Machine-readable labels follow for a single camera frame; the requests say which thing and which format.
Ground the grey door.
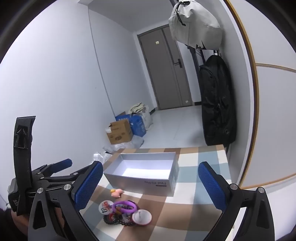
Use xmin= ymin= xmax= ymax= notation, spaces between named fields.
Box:
xmin=137 ymin=27 xmax=193 ymax=110

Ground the brown cardboard box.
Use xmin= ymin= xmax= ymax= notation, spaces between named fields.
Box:
xmin=106 ymin=119 xmax=133 ymax=145

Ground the blue cardboard box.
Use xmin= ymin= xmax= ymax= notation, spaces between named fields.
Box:
xmin=115 ymin=112 xmax=147 ymax=137

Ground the black hanging bag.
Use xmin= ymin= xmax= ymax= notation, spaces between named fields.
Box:
xmin=199 ymin=55 xmax=237 ymax=146

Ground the clear plastic wrap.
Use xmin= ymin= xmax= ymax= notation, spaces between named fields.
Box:
xmin=102 ymin=135 xmax=144 ymax=154

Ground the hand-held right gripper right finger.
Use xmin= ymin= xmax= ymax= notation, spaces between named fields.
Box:
xmin=198 ymin=161 xmax=275 ymax=241

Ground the person's left hand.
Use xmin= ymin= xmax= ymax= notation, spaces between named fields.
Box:
xmin=10 ymin=207 xmax=30 ymax=233

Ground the wood-framed white panel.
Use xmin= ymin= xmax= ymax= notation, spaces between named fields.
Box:
xmin=225 ymin=0 xmax=296 ymax=191

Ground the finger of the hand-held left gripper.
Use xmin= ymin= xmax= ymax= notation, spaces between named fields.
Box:
xmin=31 ymin=159 xmax=73 ymax=177
xmin=38 ymin=173 xmax=77 ymax=186

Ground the thin red ring bracelet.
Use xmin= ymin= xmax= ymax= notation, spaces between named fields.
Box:
xmin=132 ymin=209 xmax=152 ymax=226

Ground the grey backpack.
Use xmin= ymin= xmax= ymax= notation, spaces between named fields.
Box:
xmin=168 ymin=0 xmax=223 ymax=50

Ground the round printed badge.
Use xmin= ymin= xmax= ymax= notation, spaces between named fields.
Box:
xmin=99 ymin=200 xmax=114 ymax=214

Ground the grey cardboard box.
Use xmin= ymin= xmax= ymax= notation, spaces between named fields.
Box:
xmin=104 ymin=152 xmax=179 ymax=197

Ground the black spiral hair tie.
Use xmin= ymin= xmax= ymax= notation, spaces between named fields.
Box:
xmin=103 ymin=213 xmax=119 ymax=225

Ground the beige cloth bag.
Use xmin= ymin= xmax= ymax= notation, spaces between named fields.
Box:
xmin=128 ymin=103 xmax=148 ymax=116

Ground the purple ring bracelet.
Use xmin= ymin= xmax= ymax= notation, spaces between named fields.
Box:
xmin=112 ymin=200 xmax=139 ymax=215

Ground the crumpled white plastic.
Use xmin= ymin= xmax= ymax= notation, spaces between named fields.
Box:
xmin=93 ymin=151 xmax=112 ymax=164

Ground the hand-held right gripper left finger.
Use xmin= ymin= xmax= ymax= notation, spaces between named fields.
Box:
xmin=28 ymin=161 xmax=104 ymax=241

